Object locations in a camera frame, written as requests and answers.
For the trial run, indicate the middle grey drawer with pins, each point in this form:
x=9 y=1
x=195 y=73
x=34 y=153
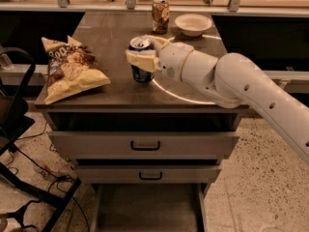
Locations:
x=148 y=174

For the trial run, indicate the bottom open drawer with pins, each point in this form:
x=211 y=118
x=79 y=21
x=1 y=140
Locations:
x=149 y=208

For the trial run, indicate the upper grey drawer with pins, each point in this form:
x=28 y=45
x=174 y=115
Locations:
x=99 y=145

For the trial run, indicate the brown patterned soda can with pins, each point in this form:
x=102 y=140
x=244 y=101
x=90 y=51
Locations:
x=160 y=16

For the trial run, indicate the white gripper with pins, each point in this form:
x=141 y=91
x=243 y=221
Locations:
x=173 y=61

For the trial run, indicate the white bowl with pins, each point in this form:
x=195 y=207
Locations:
x=193 y=25

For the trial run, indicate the grey drawer cabinet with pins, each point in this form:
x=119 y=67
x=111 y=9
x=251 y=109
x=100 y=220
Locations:
x=124 y=105

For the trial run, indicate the blue pepsi can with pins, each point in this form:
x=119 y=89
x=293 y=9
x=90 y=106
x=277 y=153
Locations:
x=141 y=74

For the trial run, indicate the brown yellow chip bag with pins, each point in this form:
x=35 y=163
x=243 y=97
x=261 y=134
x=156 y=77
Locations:
x=72 y=69

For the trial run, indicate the grey drawer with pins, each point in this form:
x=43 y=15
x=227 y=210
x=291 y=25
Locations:
x=148 y=174
x=99 y=145

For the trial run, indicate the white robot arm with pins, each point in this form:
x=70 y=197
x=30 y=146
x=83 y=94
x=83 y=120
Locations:
x=228 y=81

